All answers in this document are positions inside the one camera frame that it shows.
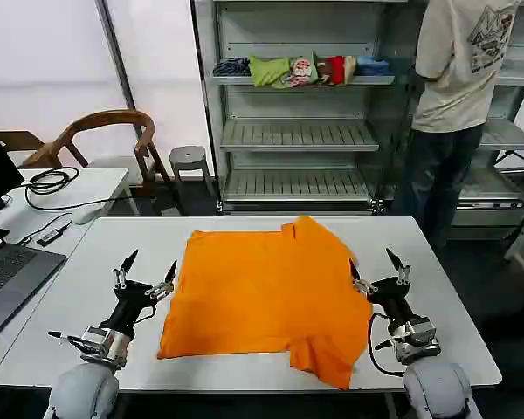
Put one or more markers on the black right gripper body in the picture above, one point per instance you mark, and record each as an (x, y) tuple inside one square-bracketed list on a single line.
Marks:
[(390, 301)]

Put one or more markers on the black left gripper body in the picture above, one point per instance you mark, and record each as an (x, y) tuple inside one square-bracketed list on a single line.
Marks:
[(128, 305)]

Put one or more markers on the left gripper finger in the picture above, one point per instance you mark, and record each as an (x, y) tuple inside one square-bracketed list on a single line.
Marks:
[(128, 262), (169, 275)]

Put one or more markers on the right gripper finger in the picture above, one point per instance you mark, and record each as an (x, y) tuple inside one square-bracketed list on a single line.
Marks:
[(395, 259), (356, 272)]

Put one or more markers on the orange shirt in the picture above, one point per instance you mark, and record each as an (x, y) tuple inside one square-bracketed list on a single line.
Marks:
[(266, 297)]

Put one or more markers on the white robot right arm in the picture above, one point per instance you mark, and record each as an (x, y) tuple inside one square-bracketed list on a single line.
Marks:
[(436, 388)]

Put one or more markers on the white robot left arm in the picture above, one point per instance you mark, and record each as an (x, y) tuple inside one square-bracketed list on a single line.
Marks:
[(85, 388)]

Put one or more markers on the white mouse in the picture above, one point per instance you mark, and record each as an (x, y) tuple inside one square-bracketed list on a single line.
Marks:
[(87, 214)]

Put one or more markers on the white side desk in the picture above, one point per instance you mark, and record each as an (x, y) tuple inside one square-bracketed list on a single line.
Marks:
[(100, 179)]

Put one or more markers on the grey laptop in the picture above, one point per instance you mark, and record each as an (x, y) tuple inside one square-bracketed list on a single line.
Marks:
[(13, 270)]

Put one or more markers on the grey round stool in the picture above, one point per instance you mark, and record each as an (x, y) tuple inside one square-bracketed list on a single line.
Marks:
[(188, 157)]

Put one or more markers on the grey metal stand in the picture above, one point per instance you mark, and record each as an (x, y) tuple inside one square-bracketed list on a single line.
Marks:
[(521, 244)]

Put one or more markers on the curved wooden chair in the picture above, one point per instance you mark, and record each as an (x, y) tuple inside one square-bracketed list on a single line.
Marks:
[(109, 120)]

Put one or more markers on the grey metal shelf with clothes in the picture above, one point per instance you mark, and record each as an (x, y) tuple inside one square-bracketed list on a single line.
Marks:
[(297, 139)]

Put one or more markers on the brown wooden chair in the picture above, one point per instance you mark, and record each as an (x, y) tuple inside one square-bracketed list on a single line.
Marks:
[(19, 140)]

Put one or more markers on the person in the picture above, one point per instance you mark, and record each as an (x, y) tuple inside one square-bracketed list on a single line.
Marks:
[(454, 87)]

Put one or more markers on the dark window frame post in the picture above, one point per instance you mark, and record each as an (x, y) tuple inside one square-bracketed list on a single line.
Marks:
[(120, 61)]

